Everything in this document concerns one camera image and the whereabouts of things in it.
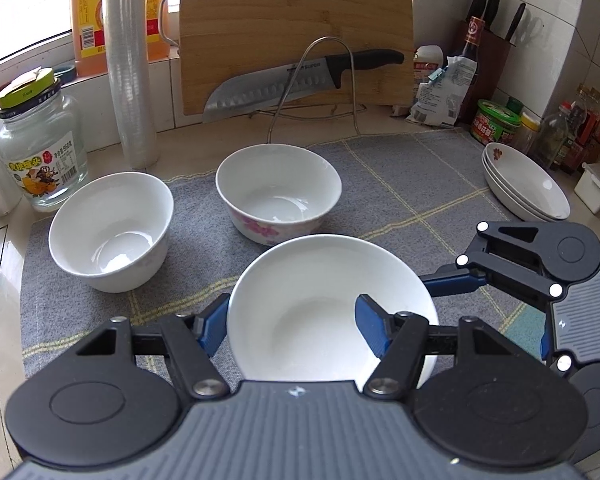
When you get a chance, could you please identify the teal dish on sill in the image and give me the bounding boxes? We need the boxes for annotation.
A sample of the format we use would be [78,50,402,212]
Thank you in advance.
[53,63,78,84]

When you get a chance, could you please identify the dark soy sauce bottle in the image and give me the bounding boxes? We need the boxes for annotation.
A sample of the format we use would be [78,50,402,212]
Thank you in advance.
[456,16,484,122]

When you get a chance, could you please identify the bamboo cutting board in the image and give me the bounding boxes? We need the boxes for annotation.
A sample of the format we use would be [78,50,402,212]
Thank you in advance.
[178,0,414,115]

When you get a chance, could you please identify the clear glass bottle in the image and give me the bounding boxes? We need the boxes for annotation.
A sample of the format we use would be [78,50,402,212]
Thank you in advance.
[531,102,571,169]

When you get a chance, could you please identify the plain white bowl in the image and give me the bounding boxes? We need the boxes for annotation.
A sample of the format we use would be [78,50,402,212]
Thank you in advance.
[227,234,438,387]

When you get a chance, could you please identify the cling film roll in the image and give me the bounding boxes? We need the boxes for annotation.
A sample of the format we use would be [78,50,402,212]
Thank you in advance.
[102,0,159,170]

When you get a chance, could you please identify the metal wire rack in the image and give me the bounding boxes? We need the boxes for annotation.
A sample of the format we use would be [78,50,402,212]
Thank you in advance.
[249,34,368,143]

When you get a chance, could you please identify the brown knife block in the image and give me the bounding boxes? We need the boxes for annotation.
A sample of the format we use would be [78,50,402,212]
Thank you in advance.
[451,0,526,124]

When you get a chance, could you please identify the orange oil bottle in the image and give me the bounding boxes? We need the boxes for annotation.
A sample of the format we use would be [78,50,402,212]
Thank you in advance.
[71,0,170,78]

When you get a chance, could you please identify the white plastic box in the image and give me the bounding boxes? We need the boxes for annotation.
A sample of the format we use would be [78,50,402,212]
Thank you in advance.
[574,162,600,214]

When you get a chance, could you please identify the black handled santoku knife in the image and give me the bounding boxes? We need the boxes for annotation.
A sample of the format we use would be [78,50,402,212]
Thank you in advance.
[202,49,404,122]

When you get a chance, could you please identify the red white salt bag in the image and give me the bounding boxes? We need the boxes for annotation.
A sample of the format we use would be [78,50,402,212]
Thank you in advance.
[413,44,444,98]

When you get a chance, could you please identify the white seasoning bag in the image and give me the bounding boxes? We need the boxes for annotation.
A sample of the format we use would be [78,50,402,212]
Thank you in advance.
[407,56,469,127]

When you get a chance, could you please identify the white bowl pink flowers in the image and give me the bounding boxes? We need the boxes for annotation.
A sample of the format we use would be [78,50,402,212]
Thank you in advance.
[215,144,342,246]

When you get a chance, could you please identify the green lid sauce jar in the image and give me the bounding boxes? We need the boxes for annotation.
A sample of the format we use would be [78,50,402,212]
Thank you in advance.
[470,100,521,145]

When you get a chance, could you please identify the lower stacked white plates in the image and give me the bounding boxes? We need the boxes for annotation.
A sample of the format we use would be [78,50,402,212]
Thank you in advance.
[482,162,552,222]

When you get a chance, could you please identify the yellow lid small jar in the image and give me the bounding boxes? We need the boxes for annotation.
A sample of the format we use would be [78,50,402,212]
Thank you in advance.
[512,110,541,154]

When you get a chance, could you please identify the glass jar yellow lid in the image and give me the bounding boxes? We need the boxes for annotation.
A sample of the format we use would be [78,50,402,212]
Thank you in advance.
[0,67,88,212]

